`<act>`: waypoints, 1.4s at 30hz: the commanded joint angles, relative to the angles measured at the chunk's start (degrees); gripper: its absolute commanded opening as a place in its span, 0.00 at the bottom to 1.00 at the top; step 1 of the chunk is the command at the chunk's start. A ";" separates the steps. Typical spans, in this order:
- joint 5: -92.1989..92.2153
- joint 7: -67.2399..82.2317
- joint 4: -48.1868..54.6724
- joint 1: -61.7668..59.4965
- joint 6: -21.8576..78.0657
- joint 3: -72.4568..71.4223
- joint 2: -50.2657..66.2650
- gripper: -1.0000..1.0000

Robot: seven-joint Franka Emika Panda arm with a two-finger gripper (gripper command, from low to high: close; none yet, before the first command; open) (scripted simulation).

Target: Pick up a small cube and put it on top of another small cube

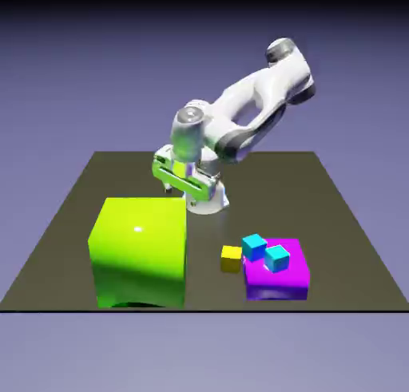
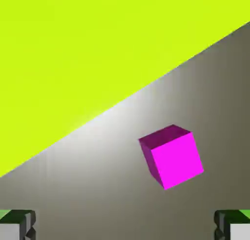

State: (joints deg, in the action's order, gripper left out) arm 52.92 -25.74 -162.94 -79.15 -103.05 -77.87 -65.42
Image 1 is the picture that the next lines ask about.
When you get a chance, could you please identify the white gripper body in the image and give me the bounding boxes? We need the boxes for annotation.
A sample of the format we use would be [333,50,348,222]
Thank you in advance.
[152,156,217,202]

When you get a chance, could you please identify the large magenta box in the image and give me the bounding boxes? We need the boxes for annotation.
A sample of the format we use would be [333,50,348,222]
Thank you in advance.
[241,237,311,302]

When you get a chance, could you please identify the large lime green box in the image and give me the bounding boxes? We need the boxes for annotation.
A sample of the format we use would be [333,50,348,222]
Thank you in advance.
[87,196,188,309]

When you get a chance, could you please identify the small yellow cube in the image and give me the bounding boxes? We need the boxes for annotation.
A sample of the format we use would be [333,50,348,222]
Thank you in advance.
[220,245,243,274]

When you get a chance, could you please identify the small cyan cube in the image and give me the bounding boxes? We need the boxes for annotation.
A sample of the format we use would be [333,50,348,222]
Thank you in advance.
[264,244,291,274]
[241,233,268,262]

